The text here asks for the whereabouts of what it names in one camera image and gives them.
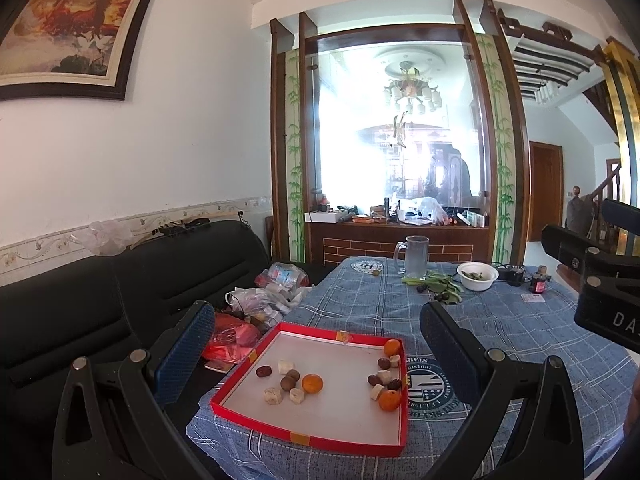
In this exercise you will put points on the white flat box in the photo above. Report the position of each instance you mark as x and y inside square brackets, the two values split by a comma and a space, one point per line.
[325, 217]

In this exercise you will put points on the black sofa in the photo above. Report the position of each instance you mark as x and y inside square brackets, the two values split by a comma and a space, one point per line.
[75, 310]

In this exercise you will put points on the small orange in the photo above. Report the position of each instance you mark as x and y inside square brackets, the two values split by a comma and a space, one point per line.
[312, 383]
[392, 347]
[389, 400]

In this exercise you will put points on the red plastic bag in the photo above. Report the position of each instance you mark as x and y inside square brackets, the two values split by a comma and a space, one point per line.
[232, 337]

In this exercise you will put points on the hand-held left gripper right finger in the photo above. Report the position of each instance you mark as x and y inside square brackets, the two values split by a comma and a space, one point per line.
[445, 355]

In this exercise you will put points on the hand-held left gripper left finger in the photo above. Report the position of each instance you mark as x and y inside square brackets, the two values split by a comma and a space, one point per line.
[182, 355]

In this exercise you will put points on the crystal ceiling lamp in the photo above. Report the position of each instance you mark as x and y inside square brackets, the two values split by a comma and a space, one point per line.
[547, 92]

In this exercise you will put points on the dark wooden ceiling beams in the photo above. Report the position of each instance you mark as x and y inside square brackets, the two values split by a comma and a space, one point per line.
[545, 55]

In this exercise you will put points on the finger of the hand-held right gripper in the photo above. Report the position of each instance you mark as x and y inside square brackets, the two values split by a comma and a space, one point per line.
[565, 250]
[622, 217]

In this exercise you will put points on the hanging fish ornament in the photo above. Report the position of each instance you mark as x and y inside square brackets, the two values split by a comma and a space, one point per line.
[400, 130]

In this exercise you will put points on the golden door frame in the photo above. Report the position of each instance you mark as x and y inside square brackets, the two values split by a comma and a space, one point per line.
[622, 110]

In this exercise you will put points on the red date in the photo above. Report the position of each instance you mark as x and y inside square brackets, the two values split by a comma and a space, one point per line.
[263, 371]
[395, 384]
[372, 380]
[384, 361]

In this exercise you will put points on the wooden staircase railing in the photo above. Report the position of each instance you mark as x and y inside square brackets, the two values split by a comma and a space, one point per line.
[607, 185]

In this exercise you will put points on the glass mug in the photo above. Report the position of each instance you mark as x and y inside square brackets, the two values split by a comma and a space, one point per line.
[414, 255]

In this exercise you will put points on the stair newel post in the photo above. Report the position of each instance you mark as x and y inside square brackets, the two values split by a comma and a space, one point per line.
[580, 210]

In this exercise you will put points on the wooden door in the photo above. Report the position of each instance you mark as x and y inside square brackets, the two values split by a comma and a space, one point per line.
[545, 187]

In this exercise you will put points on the white plastic bags with packets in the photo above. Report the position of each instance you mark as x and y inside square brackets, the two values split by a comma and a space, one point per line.
[270, 295]

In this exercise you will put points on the green vegetable pods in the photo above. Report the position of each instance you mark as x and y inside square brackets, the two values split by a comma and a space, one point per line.
[435, 284]

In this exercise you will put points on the framed horse painting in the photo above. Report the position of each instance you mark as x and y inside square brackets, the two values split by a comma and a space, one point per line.
[65, 25]

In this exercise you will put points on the blue plaid tablecloth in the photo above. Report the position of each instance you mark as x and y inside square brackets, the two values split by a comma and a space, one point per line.
[500, 330]

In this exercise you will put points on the beige sugarcane chunk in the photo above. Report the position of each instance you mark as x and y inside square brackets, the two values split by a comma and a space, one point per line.
[395, 360]
[284, 365]
[272, 395]
[376, 392]
[297, 395]

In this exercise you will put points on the chandelier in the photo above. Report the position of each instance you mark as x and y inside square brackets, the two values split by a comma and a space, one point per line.
[412, 92]

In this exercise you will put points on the clear plastic bag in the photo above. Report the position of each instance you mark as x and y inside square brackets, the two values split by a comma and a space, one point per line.
[107, 237]

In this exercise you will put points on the wooden partition cabinet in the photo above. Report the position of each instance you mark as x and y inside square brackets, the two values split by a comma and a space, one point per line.
[400, 245]

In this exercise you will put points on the white plastic bag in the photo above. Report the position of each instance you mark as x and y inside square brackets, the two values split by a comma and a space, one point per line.
[432, 210]

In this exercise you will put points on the dark bottle with red label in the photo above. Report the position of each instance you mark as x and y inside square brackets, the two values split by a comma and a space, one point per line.
[539, 282]

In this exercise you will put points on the red shallow box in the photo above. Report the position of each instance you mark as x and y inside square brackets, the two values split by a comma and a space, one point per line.
[330, 420]

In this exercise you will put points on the small flat card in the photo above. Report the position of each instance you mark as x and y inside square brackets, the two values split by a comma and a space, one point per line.
[532, 298]

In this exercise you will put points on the white bowl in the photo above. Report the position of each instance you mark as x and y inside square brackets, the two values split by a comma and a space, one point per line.
[478, 276]

